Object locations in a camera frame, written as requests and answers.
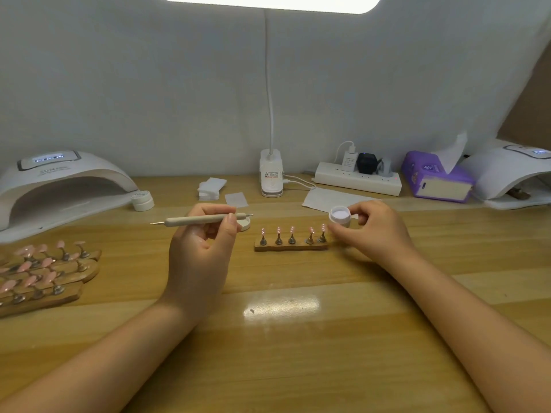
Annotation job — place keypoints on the purple tissue box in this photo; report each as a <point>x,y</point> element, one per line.
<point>424,176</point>

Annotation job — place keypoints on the white jar lid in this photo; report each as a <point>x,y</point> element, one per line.
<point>245,222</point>

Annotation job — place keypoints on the grey plug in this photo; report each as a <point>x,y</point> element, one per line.
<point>387,167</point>

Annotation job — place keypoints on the person's left hand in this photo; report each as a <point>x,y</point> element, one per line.
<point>200,262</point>

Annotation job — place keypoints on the white power strip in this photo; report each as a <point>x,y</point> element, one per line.
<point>357,179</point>

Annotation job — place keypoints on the grey dotting pen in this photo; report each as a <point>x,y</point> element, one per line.
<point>185,220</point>

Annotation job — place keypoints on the black plug adapter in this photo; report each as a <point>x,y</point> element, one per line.
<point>368,163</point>

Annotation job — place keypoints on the white tissue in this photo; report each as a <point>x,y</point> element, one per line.
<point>452,153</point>

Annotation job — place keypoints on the white charger plug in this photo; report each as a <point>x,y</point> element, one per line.
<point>349,160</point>

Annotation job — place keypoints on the small white paper square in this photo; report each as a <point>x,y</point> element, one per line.
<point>236,199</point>

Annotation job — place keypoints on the white gel jar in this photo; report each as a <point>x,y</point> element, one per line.
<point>340,217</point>

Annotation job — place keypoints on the stack of white cotton pads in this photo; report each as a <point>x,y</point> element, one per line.
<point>212,188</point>

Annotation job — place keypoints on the white nail lamp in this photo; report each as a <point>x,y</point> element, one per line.
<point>512,174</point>
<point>56,180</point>

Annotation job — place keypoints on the wooden nail holder strip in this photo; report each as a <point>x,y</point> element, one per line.
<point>288,247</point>

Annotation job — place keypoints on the brown wooden board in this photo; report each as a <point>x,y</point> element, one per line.
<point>529,112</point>

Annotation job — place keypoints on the small closed white jar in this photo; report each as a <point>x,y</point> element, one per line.
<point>142,200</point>

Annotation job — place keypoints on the person's left forearm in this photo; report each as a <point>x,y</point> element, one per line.
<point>95,374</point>

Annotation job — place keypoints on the white paper sheet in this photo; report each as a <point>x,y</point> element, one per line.
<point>327,199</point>

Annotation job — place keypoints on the person's right hand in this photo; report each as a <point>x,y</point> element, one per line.
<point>379,236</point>

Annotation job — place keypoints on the white desk lamp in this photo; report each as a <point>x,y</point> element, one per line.
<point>271,174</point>

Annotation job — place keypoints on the person's right forearm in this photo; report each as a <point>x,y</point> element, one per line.
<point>486,335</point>

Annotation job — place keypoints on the wooden stands with pink nails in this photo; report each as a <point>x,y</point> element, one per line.
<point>43,275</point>

